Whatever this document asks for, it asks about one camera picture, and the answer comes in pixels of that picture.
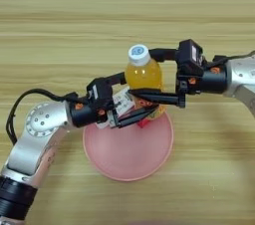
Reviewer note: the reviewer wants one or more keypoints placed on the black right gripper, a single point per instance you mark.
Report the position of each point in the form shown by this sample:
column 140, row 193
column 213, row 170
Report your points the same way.
column 212, row 81

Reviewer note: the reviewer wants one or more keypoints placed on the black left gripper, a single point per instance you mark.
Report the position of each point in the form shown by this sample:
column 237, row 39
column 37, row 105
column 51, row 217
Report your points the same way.
column 83, row 116

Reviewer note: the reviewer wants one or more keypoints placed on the white remote control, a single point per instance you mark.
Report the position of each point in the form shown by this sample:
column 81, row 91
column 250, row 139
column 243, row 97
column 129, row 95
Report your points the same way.
column 124, row 101

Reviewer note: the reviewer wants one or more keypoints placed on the orange juice bottle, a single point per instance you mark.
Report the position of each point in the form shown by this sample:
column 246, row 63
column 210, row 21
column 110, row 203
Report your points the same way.
column 144, row 74

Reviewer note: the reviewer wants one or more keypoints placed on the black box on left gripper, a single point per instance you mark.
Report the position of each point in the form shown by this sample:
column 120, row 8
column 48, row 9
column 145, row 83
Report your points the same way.
column 99, row 93

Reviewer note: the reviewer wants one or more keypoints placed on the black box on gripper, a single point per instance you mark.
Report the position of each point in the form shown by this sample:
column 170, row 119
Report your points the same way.
column 99, row 93
column 189, row 53

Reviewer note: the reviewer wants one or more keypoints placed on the red cube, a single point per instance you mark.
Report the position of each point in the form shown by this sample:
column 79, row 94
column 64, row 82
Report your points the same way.
column 143, row 123

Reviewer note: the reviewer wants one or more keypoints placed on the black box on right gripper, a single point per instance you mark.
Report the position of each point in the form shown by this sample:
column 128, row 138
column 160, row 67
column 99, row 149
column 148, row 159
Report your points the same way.
column 189, row 53

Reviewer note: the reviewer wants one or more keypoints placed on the pink round plate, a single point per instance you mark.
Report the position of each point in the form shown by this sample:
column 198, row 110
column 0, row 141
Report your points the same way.
column 129, row 156

